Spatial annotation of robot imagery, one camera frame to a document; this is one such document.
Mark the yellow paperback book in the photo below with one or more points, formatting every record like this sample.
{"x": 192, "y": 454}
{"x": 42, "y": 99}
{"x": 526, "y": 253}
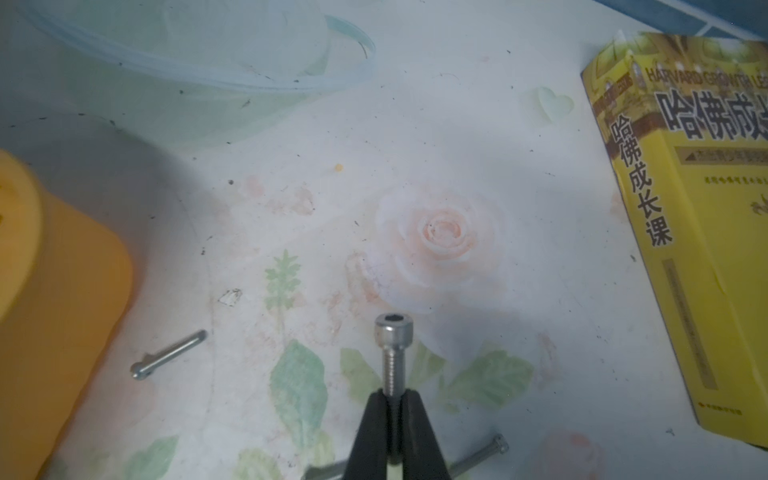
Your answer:
{"x": 684, "y": 123}

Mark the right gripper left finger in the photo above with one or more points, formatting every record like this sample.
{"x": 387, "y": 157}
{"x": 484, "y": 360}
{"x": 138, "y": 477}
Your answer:
{"x": 368, "y": 458}

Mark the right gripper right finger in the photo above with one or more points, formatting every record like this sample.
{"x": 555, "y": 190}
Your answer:
{"x": 422, "y": 458}

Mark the silver socket head screw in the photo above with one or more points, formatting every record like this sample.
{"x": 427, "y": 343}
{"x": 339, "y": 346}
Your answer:
{"x": 394, "y": 335}

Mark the yellow plastic storage tray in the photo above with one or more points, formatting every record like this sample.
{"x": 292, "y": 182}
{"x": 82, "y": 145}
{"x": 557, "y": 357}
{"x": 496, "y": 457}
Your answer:
{"x": 65, "y": 283}

